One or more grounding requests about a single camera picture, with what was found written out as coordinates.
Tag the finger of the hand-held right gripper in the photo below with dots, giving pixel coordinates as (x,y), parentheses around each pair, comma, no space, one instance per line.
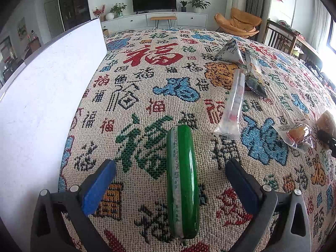
(326,137)

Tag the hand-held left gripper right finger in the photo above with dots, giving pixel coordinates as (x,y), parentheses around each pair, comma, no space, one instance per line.
(242,186)

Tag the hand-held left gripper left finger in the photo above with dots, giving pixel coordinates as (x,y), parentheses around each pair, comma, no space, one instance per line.
(98,186)

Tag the clear bread packet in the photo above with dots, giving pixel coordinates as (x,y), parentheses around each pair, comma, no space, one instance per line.
(328,120)

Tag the small orange pastry packet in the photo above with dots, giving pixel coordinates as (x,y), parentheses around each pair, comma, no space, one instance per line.
(298,134)

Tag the green sausage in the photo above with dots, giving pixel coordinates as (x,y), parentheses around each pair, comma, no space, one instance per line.
(182,183)

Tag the clear long snack packet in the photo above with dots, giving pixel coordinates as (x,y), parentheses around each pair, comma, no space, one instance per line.
(232,107)

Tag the long dark snack packet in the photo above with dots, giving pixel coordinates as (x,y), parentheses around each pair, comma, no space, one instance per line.
(254,78)

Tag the triangular grey snack packet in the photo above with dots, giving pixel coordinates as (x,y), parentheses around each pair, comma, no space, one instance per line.
(231,52)

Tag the cluttered wooden table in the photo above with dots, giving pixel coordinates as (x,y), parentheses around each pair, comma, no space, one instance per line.
(305,48)

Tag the printed woven blanket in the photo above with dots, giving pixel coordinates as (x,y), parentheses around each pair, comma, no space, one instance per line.
(157,105)

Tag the dark wooden chair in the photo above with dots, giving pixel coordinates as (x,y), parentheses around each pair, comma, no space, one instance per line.
(278,38)

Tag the orange lounge chair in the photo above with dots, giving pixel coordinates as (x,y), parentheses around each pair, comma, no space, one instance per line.
(240,22)

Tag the brown cardboard box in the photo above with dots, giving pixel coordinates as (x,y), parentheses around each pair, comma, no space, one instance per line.
(105,32)

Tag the white television cabinet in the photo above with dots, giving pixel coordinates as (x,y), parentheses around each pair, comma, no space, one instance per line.
(131,22)

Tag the white round vase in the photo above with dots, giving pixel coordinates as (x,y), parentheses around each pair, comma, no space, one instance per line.
(109,16)

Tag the red flower arrangement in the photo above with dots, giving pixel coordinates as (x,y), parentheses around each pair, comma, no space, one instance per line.
(98,11)

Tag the green potted plant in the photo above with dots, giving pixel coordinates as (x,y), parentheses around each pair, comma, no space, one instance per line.
(118,9)

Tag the wooden bench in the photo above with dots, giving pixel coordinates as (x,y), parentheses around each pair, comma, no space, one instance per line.
(163,18)

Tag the dark glass cabinet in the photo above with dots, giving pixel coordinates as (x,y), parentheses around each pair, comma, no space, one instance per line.
(74,5)

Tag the large leafy potted plant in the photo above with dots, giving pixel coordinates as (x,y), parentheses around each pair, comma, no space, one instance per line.
(198,4)

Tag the small potted plant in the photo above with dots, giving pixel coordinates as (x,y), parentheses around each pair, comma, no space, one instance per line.
(183,5)

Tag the black television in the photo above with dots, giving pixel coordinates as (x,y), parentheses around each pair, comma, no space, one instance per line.
(154,1)

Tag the framed wall painting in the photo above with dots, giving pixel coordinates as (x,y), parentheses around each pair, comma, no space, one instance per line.
(21,29)

